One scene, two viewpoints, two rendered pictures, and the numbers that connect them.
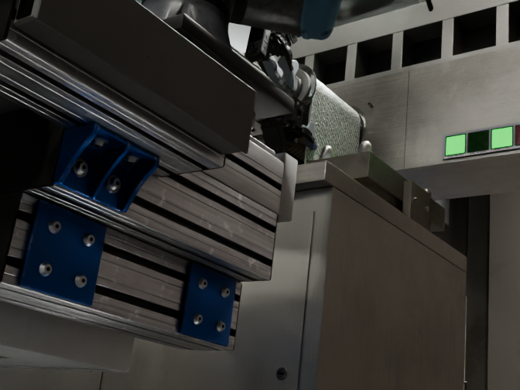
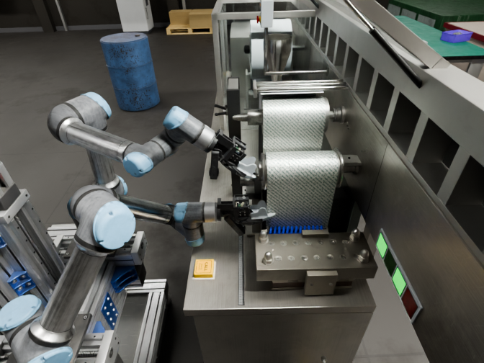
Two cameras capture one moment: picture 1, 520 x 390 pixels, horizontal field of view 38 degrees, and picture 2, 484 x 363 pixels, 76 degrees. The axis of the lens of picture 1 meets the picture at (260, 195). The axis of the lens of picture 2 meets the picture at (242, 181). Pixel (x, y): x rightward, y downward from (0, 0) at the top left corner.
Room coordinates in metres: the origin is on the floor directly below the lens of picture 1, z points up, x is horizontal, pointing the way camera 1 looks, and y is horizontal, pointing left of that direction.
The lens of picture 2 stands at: (1.07, -0.70, 1.88)
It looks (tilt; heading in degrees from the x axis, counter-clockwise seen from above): 37 degrees down; 52
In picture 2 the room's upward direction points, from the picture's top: 2 degrees counter-clockwise
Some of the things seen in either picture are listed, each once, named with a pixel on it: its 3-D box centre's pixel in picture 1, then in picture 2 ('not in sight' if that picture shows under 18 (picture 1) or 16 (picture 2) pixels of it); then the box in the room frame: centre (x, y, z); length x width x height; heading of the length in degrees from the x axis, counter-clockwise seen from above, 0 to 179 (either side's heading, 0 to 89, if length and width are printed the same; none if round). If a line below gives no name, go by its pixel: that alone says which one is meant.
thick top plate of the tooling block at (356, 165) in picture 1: (379, 197); (312, 255); (1.70, -0.29, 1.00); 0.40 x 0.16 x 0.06; 141
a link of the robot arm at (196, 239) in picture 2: not in sight; (191, 229); (1.44, 0.09, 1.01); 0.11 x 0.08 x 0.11; 98
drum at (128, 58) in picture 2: not in sight; (132, 71); (2.66, 3.84, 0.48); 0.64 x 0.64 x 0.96
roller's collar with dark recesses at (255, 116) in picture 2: not in sight; (255, 117); (1.83, 0.16, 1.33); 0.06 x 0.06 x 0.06; 51
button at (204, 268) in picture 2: not in sight; (204, 268); (1.41, -0.02, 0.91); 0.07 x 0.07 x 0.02; 51
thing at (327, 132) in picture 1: (333, 155); (298, 209); (1.75, -0.17, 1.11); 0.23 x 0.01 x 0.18; 141
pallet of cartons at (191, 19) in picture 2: not in sight; (191, 21); (6.03, 7.72, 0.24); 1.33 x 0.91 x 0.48; 143
